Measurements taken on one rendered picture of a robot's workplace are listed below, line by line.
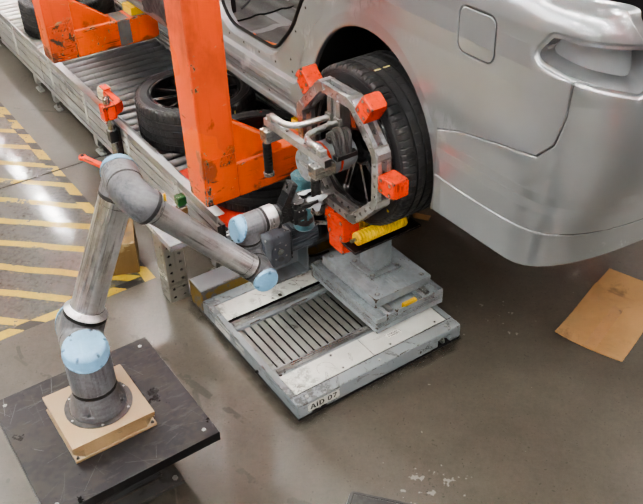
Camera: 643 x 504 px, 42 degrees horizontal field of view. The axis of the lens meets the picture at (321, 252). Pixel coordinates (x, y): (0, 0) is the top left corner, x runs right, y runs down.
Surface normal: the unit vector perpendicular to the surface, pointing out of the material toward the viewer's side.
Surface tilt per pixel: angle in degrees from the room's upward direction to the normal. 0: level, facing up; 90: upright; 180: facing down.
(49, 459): 0
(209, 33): 90
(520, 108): 90
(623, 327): 1
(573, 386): 0
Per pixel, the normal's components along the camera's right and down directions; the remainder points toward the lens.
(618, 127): 0.07, 0.57
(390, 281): -0.03, -0.81
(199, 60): 0.56, 0.47
